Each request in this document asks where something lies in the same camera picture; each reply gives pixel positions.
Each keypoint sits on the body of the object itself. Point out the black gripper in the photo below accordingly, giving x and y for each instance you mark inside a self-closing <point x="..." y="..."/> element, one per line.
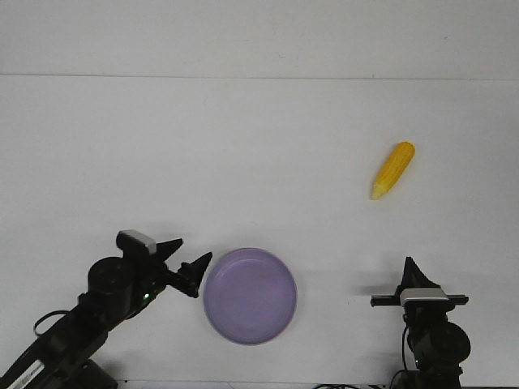
<point x="152" y="274"/>
<point x="425" y="312"/>

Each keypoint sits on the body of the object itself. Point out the purple round plate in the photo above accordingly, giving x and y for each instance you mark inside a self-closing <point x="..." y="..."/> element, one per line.
<point x="250" y="296"/>

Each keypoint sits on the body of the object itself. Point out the yellow corn cob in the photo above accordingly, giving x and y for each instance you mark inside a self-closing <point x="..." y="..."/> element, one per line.
<point x="392" y="169"/>

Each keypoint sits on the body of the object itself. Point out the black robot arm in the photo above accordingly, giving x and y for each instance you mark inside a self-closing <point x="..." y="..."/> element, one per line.
<point x="119" y="288"/>
<point x="438" y="345"/>

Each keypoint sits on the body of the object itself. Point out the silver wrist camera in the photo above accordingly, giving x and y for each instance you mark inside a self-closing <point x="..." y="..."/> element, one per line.
<point x="419" y="295"/>
<point x="133" y="241"/>

